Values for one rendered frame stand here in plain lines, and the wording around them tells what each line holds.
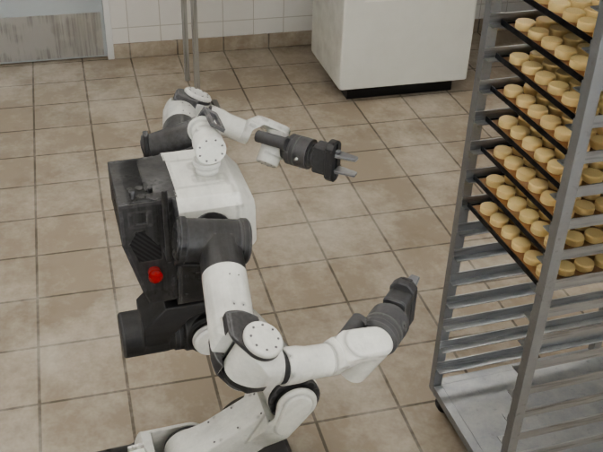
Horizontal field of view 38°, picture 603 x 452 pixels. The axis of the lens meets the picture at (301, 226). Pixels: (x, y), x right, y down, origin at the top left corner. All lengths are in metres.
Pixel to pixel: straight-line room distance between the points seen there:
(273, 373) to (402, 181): 2.82
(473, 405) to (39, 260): 1.92
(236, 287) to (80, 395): 1.57
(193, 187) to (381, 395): 1.45
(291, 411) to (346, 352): 0.69
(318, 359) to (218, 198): 0.43
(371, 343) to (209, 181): 0.51
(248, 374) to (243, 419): 0.82
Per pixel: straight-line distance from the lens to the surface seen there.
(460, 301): 2.75
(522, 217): 2.31
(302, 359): 1.63
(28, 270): 3.77
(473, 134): 2.42
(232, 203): 1.85
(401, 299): 1.84
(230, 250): 1.71
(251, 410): 2.42
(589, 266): 2.33
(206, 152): 1.85
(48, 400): 3.16
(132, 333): 2.11
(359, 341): 1.69
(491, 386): 2.99
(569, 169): 2.03
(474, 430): 2.84
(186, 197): 1.85
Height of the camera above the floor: 2.16
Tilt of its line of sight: 33 degrees down
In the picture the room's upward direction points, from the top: 2 degrees clockwise
